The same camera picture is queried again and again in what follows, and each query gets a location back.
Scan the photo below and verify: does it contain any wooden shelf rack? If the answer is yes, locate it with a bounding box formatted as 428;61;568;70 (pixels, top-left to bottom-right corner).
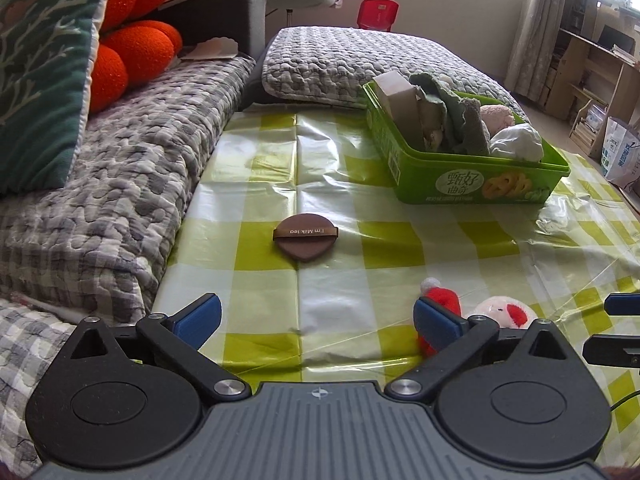
538;0;639;159

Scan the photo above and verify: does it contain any santa plush toy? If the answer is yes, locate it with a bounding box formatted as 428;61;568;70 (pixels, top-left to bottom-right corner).
414;278;537;356

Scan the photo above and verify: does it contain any orange bobble cushion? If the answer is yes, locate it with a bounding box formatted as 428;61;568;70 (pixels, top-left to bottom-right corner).
90;0;182;114

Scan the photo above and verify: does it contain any green cookie tin box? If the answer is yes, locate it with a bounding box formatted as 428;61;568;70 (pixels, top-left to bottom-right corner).
362;82;570;205

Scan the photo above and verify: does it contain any white scalloped paper card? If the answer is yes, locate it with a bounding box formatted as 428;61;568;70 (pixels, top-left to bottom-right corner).
182;37;239;61

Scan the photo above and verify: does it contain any grey quilted sofa cover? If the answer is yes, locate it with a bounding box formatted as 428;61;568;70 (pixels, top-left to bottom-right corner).
1;26;513;478

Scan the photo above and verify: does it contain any brown powder puff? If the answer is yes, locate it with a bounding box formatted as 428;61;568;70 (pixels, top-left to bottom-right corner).
272;214;338;262

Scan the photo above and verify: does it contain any green tree pattern pillow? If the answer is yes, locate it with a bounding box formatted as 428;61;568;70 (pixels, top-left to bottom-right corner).
1;0;107;194

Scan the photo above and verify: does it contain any white paper bag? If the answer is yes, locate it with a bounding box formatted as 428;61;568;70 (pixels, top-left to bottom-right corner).
601;117;639;188

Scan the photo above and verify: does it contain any white pink sponge block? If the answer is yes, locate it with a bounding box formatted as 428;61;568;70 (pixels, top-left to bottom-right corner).
373;70;425;151

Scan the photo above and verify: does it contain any white cloth in box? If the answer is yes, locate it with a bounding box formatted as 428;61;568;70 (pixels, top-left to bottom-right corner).
489;122;544;162

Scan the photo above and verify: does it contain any grey towel cloth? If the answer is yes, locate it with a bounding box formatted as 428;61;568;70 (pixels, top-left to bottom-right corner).
409;73;489;156

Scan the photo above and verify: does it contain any red plastic stool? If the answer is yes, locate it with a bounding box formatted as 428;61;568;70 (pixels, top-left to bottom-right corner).
356;0;399;32

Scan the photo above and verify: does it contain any dark grey sofa armrest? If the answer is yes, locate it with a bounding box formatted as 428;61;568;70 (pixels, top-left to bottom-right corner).
146;0;267;60

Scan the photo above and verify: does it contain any green checkered tablecloth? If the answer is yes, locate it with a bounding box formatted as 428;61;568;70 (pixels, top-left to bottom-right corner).
150;106;640;468

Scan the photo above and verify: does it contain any beige curtain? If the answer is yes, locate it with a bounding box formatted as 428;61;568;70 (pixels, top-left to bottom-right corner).
504;0;572;101

